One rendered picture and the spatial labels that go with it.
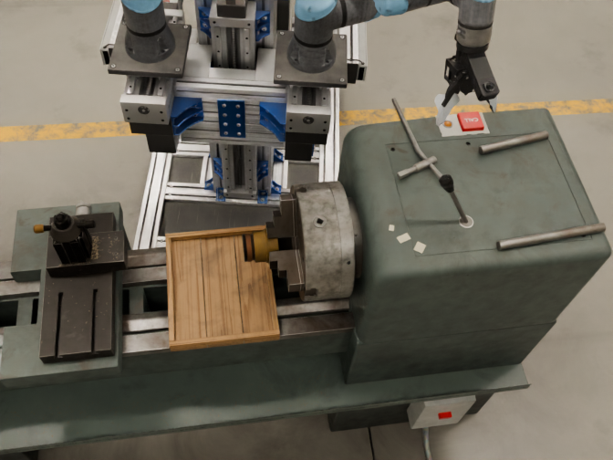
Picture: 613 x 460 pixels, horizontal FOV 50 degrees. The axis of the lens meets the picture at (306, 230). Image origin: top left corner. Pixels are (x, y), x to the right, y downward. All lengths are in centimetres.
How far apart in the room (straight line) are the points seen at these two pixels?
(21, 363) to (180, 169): 142
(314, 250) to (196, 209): 134
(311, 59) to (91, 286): 91
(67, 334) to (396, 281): 86
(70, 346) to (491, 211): 112
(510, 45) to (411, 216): 263
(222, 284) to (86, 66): 218
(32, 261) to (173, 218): 99
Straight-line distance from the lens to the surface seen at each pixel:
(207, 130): 231
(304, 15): 196
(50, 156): 349
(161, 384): 220
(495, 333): 204
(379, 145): 177
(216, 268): 196
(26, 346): 191
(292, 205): 171
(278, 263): 172
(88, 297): 188
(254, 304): 191
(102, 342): 181
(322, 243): 163
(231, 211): 289
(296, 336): 190
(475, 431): 282
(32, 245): 206
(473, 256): 163
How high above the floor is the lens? 259
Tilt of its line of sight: 57 degrees down
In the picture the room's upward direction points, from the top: 6 degrees clockwise
